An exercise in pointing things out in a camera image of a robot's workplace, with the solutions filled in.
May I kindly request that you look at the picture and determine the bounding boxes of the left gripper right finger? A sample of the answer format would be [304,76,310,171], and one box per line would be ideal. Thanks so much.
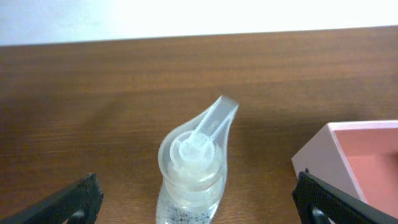
[292,169,397,224]

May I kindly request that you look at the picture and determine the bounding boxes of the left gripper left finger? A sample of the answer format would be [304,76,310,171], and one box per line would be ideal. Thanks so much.
[1,173,104,223]

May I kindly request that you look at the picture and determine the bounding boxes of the clear spray bottle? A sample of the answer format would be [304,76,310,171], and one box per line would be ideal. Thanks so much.
[155,96,239,223]

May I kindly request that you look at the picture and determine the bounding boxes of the white open cardboard box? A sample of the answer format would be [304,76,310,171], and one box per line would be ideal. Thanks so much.
[291,120,397,217]

